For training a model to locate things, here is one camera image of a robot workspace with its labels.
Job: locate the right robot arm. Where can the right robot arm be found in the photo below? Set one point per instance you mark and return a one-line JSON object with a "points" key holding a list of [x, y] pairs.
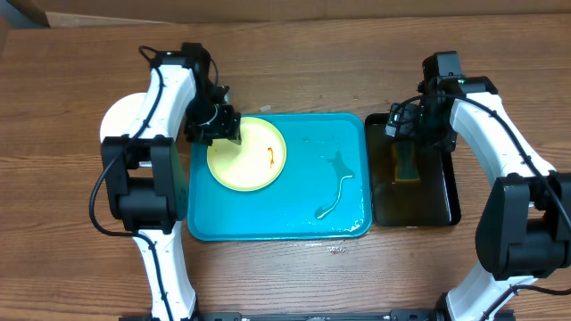
{"points": [[524, 232]]}

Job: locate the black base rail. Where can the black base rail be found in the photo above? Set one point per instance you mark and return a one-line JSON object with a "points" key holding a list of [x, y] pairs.
{"points": [[393, 315]]}

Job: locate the yellow green sponge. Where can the yellow green sponge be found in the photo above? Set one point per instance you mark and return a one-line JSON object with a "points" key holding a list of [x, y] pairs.
{"points": [[404, 161]]}

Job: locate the white plate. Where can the white plate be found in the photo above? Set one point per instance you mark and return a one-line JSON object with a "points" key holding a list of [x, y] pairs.
{"points": [[122, 116]]}

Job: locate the brown cardboard backdrop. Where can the brown cardboard backdrop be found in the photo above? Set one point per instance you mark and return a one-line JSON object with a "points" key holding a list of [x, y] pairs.
{"points": [[45, 12]]}

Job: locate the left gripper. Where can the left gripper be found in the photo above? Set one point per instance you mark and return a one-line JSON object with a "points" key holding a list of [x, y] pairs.
{"points": [[230, 127]]}

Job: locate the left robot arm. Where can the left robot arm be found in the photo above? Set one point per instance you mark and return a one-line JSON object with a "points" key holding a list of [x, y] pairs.
{"points": [[142, 192]]}

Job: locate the teal plastic tray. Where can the teal plastic tray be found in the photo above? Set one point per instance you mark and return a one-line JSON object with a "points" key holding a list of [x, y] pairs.
{"points": [[322, 192]]}

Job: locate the yellow plate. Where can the yellow plate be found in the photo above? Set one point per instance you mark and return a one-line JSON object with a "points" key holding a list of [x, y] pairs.
{"points": [[254, 163]]}

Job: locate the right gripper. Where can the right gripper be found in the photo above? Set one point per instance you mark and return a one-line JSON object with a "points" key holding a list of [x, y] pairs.
{"points": [[411, 120]]}

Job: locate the black water tray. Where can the black water tray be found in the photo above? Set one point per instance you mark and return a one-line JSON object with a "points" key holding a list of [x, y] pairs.
{"points": [[431, 201]]}

